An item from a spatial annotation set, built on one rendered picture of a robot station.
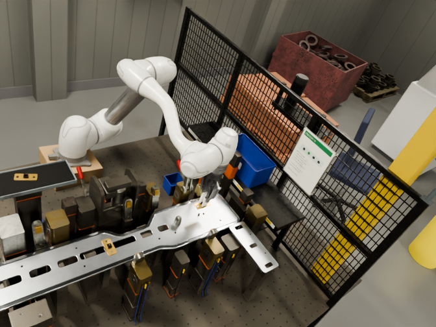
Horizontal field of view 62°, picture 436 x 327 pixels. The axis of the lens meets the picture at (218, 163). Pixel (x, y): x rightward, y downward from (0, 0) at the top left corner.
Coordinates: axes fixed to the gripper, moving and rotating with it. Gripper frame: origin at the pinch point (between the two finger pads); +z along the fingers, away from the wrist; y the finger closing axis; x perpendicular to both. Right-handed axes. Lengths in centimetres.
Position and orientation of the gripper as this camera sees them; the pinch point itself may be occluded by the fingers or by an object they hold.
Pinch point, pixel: (204, 199)
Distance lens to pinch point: 174.2
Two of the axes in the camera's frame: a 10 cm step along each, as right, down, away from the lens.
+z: -2.7, 7.3, 6.2
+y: 5.5, 6.5, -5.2
